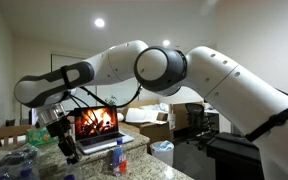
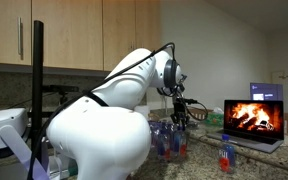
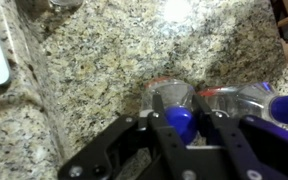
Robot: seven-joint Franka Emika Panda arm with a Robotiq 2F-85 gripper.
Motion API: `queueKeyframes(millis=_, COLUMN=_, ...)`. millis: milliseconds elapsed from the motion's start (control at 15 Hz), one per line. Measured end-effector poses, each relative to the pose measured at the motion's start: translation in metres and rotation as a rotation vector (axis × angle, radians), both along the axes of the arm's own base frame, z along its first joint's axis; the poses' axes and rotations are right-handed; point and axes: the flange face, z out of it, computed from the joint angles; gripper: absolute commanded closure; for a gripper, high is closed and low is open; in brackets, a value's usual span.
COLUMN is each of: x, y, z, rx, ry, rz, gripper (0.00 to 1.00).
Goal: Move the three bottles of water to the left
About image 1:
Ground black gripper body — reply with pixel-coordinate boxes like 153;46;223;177
57;134;77;156

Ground Fiji water bottle blue cap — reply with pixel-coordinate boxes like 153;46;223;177
17;161;40;180
112;138;128;178
63;157;84;180

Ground plastic wrapped water bottle pack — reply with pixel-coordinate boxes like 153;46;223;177
0;164;18;180

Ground green tissue box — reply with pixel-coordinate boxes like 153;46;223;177
25;127;60;147

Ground silver laptop showing fireplace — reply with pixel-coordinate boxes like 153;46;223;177
73;105;136;155

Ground purple screen monitor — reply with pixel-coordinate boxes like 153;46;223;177
28;107;39;126

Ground green house plant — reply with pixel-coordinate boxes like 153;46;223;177
104;94;118;107

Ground wooden dining chair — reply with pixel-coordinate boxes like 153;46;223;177
0;124;37;151

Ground brown cardboard box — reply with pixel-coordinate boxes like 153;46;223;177
138;120;172;144

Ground white trash bin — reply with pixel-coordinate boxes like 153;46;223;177
149;140;175;167

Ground black office chair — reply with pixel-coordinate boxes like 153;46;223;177
183;103;215;146

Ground white desk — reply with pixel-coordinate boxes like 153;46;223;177
203;106;220;133

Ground dark grey panel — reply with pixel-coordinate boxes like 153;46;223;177
206;131;265;180

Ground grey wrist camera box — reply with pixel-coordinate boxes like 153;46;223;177
45;117;72;138

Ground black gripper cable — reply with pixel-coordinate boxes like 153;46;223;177
67;84;143;136

